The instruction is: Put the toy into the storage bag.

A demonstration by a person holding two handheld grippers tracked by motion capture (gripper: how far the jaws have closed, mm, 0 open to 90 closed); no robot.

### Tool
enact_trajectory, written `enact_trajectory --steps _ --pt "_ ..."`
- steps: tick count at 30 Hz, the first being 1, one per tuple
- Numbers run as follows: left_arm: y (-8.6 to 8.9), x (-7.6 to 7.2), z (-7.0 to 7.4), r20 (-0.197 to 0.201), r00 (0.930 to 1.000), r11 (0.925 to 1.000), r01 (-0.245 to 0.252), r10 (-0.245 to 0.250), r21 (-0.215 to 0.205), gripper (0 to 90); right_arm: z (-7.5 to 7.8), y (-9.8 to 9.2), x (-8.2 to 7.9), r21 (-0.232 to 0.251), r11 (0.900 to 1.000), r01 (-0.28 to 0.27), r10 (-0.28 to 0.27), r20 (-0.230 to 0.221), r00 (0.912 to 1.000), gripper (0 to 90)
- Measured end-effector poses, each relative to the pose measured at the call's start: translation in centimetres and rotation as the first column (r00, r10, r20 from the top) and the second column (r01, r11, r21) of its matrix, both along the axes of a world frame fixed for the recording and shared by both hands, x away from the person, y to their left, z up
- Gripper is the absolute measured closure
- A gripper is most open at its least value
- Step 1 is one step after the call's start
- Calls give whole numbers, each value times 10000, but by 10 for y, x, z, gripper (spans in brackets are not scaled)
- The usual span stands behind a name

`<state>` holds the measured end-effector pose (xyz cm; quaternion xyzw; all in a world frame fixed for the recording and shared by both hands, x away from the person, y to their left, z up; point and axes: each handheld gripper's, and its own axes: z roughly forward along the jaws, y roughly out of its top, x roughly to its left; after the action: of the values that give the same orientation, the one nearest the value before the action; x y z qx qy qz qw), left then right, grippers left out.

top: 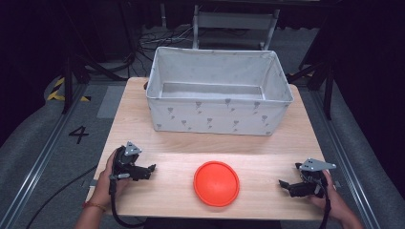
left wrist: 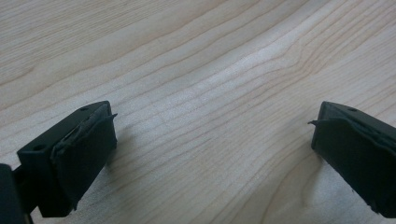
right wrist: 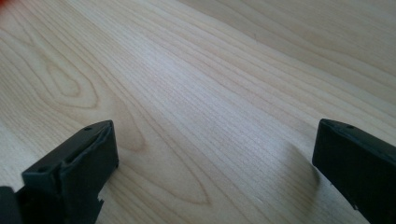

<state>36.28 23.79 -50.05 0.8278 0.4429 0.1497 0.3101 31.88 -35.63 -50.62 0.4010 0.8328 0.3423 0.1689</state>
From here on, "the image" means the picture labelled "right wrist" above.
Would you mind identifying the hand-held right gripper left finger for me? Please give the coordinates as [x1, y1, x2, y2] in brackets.
[14, 119, 120, 224]

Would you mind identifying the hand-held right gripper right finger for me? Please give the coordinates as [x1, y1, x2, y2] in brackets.
[311, 118, 396, 224]

